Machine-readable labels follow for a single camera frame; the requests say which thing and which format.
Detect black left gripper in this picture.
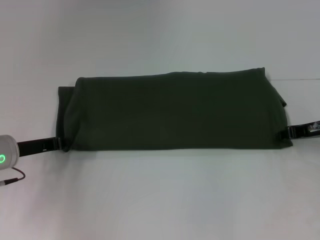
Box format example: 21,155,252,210
16,136,67,159

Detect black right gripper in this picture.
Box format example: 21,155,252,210
278,119,320,140

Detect dark green shirt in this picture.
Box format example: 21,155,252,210
55,66,294,153

